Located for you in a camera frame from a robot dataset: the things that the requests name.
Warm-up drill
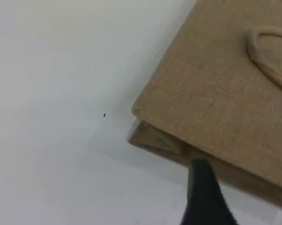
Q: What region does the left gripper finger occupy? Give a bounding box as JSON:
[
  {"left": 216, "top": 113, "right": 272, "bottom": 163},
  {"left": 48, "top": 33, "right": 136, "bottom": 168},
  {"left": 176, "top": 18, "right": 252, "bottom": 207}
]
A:
[{"left": 179, "top": 158, "right": 238, "bottom": 225}]

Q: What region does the brown jute bag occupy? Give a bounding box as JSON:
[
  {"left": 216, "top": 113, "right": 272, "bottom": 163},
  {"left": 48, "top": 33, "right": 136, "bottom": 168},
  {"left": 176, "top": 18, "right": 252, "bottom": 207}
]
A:
[{"left": 127, "top": 0, "right": 282, "bottom": 209}]

